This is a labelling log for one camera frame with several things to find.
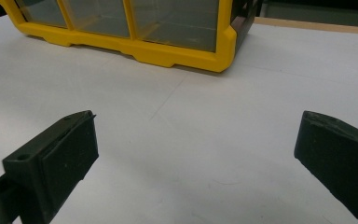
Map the yellow drawer organizer cabinet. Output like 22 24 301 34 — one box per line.
0 0 259 74

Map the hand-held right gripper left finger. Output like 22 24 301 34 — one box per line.
1 109 100 224

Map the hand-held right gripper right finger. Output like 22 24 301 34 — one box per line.
294 110 358 224

